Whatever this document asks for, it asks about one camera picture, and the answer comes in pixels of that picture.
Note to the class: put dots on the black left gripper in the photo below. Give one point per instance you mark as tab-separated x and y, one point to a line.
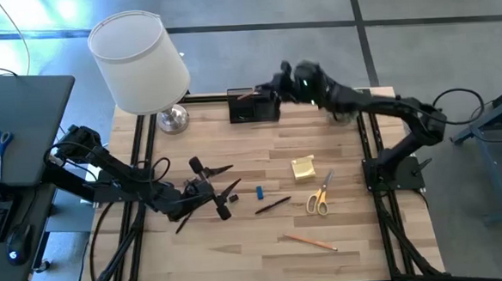
194	199

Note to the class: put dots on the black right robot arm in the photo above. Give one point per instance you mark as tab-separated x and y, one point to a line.
422	123

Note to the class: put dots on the yellow sticky note pad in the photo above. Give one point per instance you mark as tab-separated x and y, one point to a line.
303	169

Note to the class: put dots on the orange wooden pencil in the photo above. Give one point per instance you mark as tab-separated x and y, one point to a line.
310	242
245	96

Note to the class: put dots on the blue eraser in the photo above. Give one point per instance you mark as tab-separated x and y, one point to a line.
260	193

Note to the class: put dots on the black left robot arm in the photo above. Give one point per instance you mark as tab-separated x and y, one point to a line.
106	161

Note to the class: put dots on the green potted plant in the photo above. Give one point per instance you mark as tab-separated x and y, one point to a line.
344	118

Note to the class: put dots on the black pen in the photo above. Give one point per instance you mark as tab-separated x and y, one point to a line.
273	205
184	222

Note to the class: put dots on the black mesh desk organizer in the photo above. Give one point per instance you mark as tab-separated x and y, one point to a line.
243	115

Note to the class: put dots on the black computer mouse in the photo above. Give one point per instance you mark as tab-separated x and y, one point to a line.
19	243

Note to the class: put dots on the black caster wheel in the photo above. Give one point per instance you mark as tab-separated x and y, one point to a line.
42	266

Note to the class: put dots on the black binder clip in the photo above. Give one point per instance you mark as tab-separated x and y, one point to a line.
233	198

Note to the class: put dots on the dark grey office desk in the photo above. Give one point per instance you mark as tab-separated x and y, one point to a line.
31	126

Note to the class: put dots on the white shade silver table lamp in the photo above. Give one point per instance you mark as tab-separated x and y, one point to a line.
139	60

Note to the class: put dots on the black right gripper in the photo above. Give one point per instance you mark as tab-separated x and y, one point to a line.
303	75

